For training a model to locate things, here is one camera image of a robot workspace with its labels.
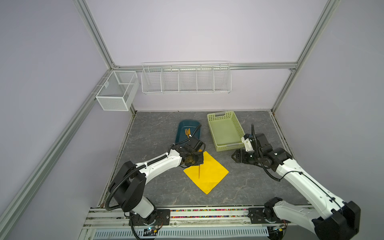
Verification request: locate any dark teal plastic tray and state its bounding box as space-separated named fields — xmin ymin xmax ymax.
xmin=175 ymin=120 xmax=201 ymax=145

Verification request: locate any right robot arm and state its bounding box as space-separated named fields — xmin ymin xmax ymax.
xmin=232 ymin=127 xmax=361 ymax=240

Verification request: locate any small white mesh basket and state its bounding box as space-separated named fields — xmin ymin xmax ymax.
xmin=96 ymin=71 xmax=140 ymax=112

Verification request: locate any yellow paper napkin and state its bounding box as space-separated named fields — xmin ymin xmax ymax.
xmin=184 ymin=152 xmax=229 ymax=195

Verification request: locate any long white wire rack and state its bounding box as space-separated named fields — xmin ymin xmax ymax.
xmin=141 ymin=61 xmax=232 ymax=94

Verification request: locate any light green plastic basket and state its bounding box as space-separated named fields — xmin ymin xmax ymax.
xmin=207 ymin=111 xmax=245 ymax=152

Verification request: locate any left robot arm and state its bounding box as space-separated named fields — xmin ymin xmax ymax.
xmin=104 ymin=125 xmax=206 ymax=225

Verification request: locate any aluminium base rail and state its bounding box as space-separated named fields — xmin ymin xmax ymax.
xmin=77 ymin=204 xmax=331 ymax=240

